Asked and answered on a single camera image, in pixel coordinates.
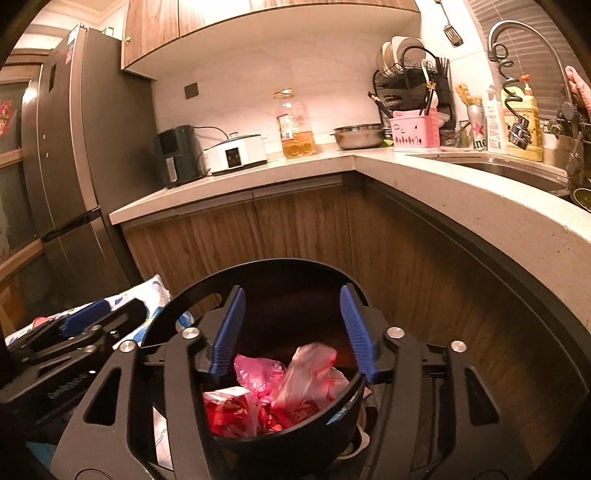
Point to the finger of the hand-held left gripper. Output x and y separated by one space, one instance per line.
85 314
55 353

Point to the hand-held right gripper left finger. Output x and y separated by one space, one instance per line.
228 332

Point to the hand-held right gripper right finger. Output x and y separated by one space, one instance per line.
358 332

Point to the translucent pink plastic bag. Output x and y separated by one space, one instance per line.
309 369

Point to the red printed plastic bag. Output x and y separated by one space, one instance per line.
231 410

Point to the black trash bin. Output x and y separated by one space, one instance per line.
286 438

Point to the floral blanket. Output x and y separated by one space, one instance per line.
154 290

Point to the wooden kitchen base cabinet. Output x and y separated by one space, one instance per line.
300 221

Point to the wooden glass-door cabinet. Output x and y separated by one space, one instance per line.
14 194

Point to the dark steel refrigerator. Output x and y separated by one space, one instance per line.
74 161

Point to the white slow cooker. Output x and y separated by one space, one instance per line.
235 154

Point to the black air fryer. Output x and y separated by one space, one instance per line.
178 157

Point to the steel bowl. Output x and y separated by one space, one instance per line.
358 137

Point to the pink utensil holder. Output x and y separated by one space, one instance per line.
413 134

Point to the cooking oil bottle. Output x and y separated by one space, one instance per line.
295 134

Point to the red paper decoration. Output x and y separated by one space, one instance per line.
5 117

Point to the steel sink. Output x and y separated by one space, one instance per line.
508 170

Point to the silver beer can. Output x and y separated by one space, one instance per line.
478 131

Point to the white pump bottle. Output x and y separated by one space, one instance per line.
496 124

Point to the white spoon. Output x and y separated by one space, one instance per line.
424 74

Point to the white plate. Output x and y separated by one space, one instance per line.
408 46
384 57

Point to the yellow detergent bottle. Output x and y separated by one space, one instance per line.
533 110

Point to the wooden upper cabinet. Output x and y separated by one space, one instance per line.
231 27

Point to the black hanging spatula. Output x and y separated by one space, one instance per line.
454 36

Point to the grey window blinds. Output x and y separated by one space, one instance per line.
535 64

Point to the pink rubber glove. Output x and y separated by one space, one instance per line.
579 87

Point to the steel spring faucet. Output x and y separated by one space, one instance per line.
521 25

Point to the dark wall socket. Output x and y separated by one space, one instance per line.
192 91

